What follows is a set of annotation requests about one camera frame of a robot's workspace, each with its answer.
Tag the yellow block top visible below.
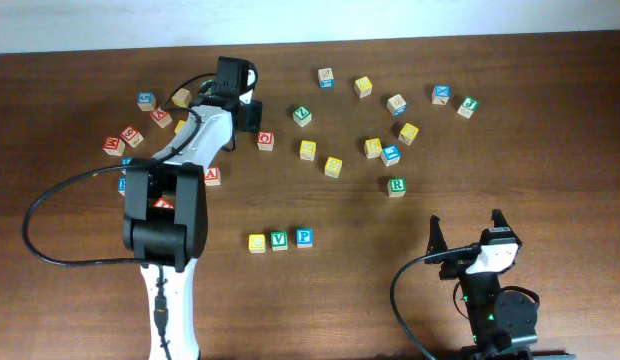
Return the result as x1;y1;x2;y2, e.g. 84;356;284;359
354;76;373;98

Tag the red a block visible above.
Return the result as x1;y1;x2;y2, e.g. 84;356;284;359
204;166;221;186
150;107;172;128

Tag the plain wood yellow block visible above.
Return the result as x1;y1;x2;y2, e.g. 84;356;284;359
171;88;193;108

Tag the wood block orange picture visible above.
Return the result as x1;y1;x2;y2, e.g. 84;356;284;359
386;94;407;116

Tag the yellow block near A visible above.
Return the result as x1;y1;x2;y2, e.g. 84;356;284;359
174;120;187;134

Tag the green Z block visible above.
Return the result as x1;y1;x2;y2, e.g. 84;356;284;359
293;106;312;127

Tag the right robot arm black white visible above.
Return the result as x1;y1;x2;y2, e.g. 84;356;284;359
425;209;576;359

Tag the blue X block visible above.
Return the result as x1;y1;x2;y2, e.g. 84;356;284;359
431;84;451;105

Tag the green J block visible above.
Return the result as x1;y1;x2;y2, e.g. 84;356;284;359
457;96;480;119

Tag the red 6 block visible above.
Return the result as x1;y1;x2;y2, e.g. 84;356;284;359
120;126;143;147

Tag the blue H block lower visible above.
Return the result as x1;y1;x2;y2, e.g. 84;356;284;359
117;177;126;196

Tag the green V block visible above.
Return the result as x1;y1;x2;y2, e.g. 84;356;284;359
271;231;288;251

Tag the green R block lower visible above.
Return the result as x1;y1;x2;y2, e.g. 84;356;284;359
387;178;407;197

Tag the red I block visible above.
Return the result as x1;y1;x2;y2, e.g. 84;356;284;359
154;198;173;209

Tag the wood block blue side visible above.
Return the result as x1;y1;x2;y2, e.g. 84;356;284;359
318;68;334;89

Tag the red A block upper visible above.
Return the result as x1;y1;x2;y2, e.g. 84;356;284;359
150;107;172;128

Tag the red O block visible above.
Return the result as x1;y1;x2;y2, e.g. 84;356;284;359
257;131;274;151

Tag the yellow block beside blue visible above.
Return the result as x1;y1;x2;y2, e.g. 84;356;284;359
364;138;382;159

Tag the yellow C block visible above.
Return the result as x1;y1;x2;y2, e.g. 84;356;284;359
248;234;266;254

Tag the blue block right centre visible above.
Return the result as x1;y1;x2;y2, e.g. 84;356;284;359
381;145;401;167

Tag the red M block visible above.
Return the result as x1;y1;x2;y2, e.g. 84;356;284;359
102;136;125;157

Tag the green L block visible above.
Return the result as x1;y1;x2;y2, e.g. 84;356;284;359
200;79;214;92

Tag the red A block lower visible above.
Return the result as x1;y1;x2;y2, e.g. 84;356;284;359
204;166;221;186

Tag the blue P block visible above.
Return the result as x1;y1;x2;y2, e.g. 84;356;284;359
296;228;313;248

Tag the yellow block centre right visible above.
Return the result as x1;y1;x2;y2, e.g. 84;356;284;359
324;156;343;178

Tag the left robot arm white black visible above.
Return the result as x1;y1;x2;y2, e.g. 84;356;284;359
123;56;262;359

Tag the blue block top left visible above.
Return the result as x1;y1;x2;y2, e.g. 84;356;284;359
137;92;157;112

